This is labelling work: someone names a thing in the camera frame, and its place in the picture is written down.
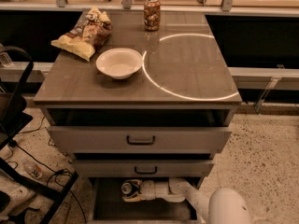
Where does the black floor cable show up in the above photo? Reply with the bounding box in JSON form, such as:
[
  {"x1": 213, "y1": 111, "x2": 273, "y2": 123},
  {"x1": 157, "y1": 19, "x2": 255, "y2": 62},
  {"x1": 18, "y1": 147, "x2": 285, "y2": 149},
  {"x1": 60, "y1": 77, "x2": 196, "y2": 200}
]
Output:
[{"x1": 7, "y1": 115, "x2": 88, "y2": 224}]

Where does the clear plastic water bottle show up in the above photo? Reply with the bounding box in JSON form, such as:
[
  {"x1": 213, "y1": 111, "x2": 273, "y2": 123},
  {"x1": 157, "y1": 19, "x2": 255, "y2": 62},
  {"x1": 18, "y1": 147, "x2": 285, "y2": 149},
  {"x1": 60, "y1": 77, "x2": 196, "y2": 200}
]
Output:
[{"x1": 22, "y1": 159, "x2": 42, "y2": 179}]

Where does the drawer with black handle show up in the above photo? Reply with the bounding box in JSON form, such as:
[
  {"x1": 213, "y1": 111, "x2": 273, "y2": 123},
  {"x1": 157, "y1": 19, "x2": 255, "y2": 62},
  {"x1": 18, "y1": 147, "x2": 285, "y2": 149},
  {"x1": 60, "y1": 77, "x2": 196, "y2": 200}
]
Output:
[
  {"x1": 73, "y1": 154, "x2": 214, "y2": 178},
  {"x1": 48, "y1": 108, "x2": 232, "y2": 154}
]

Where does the metal support bracket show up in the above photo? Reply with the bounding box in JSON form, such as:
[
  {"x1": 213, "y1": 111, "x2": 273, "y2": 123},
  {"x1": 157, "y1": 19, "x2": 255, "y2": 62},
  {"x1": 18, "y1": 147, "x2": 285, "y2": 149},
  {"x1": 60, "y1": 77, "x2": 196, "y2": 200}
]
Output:
[{"x1": 254, "y1": 75, "x2": 282, "y2": 114}]

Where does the white bowl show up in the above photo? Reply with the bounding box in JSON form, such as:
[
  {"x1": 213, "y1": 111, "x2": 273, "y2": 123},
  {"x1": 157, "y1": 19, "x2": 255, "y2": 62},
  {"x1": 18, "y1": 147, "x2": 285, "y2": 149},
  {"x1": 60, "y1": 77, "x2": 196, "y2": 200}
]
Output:
[{"x1": 96, "y1": 48, "x2": 143, "y2": 79}]

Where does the black chair frame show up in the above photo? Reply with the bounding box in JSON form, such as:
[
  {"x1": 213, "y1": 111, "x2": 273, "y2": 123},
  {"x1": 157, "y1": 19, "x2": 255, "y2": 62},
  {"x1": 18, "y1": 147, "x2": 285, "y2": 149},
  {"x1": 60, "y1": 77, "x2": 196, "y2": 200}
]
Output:
[{"x1": 0, "y1": 46, "x2": 78, "y2": 224}]

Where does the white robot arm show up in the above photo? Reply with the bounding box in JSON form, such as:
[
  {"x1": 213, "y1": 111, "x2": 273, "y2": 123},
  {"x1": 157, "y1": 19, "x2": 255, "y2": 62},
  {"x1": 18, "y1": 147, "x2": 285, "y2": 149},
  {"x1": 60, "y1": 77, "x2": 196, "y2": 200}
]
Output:
[{"x1": 121, "y1": 178, "x2": 251, "y2": 224}]

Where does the blue pepsi can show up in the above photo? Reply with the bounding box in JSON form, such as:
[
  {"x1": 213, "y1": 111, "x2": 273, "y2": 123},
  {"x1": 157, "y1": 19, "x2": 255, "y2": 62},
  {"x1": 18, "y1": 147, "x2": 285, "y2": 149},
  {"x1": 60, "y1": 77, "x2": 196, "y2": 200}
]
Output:
[{"x1": 121, "y1": 181, "x2": 140, "y2": 195}]

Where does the yellow brown chip bag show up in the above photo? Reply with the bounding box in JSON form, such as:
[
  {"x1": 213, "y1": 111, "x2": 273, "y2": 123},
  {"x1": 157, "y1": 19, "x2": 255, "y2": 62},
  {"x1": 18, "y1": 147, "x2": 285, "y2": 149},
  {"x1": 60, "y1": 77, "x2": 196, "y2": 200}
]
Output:
[{"x1": 51, "y1": 7, "x2": 112, "y2": 62}]

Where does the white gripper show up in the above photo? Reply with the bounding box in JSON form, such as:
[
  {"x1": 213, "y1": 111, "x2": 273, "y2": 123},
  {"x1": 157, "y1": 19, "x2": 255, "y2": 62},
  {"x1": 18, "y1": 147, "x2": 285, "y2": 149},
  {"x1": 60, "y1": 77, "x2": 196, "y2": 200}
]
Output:
[{"x1": 122, "y1": 179, "x2": 185, "y2": 203}]

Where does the top drawer with black handle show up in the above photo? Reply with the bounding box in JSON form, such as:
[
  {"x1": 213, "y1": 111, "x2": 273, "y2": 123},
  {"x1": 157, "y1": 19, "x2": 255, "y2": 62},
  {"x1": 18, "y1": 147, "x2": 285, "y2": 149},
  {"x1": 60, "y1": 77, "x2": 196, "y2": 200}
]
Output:
[{"x1": 48, "y1": 108, "x2": 232, "y2": 154}]

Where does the brown patterned drink can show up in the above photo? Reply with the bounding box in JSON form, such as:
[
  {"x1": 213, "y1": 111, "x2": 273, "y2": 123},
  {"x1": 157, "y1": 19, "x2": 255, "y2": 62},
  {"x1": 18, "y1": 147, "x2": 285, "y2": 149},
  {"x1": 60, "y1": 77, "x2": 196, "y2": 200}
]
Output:
[{"x1": 144, "y1": 0, "x2": 161, "y2": 31}]

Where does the open bottom drawer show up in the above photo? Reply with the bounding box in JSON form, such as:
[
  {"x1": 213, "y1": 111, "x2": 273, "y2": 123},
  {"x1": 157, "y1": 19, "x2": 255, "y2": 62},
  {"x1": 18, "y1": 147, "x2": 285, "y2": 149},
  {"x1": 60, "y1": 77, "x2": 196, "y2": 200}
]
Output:
[{"x1": 88, "y1": 178, "x2": 201, "y2": 224}]

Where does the grey drawer cabinet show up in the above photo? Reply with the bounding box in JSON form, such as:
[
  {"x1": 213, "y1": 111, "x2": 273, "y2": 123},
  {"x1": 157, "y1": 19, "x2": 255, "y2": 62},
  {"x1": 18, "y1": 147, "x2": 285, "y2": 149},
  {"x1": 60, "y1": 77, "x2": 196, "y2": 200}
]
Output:
[{"x1": 33, "y1": 10, "x2": 243, "y2": 224}]

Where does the middle drawer with black handle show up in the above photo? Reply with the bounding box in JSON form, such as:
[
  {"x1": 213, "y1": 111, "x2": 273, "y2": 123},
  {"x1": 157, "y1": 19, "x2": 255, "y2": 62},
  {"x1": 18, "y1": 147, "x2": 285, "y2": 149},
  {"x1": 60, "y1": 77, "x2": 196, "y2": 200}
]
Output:
[{"x1": 73, "y1": 154, "x2": 214, "y2": 178}]

